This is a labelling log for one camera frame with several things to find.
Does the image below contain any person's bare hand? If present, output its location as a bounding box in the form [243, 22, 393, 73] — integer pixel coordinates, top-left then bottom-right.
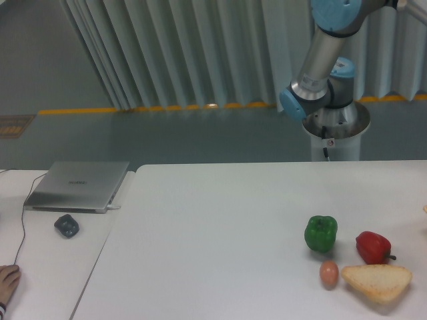
[0, 265, 21, 305]

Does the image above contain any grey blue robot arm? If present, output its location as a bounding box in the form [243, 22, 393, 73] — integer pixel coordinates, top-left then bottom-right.
[279, 1, 426, 121]

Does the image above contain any green bell pepper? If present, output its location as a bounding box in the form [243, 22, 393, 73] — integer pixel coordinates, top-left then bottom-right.
[304, 215, 338, 253]

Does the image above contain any red bell pepper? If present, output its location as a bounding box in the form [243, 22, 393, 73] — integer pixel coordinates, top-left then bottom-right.
[356, 231, 396, 265]

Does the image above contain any striped sleeve cuff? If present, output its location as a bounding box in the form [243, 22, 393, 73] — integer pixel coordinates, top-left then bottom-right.
[0, 303, 7, 320]

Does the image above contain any small black plastic tray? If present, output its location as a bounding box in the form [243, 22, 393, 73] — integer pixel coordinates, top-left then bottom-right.
[54, 214, 79, 239]

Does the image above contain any silver closed laptop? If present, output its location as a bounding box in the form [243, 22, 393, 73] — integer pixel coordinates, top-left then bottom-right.
[24, 161, 129, 214]

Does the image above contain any white usb plug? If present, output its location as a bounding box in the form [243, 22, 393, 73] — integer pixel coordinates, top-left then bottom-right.
[106, 205, 121, 211]

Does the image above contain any white pleated curtain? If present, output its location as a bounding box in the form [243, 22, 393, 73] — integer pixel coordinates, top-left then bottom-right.
[62, 1, 426, 110]

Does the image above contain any brown egg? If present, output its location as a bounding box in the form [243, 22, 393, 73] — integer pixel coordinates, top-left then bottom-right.
[319, 261, 339, 287]

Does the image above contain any slice of toasted bread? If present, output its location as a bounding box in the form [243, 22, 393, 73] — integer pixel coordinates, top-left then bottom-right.
[341, 264, 412, 305]

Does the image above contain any thin black mouse cable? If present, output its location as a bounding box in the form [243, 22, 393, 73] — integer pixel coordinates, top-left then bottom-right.
[0, 168, 49, 265]

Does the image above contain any black pedestal cable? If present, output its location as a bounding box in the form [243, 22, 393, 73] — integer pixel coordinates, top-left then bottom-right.
[321, 125, 332, 162]

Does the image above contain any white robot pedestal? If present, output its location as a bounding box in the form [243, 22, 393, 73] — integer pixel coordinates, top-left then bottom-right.
[302, 102, 371, 162]

